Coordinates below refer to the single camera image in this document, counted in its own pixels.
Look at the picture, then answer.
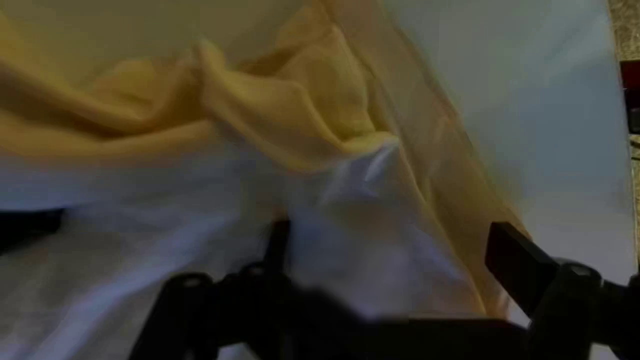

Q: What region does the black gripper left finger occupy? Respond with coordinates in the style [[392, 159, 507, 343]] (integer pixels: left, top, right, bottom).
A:
[[130, 217, 372, 360]]

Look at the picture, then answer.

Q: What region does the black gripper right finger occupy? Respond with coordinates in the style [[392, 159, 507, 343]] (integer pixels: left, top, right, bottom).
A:
[[485, 217, 640, 360]]

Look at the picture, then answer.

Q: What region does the peach cloth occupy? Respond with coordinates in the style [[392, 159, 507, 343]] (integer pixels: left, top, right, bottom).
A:
[[0, 0, 532, 360]]

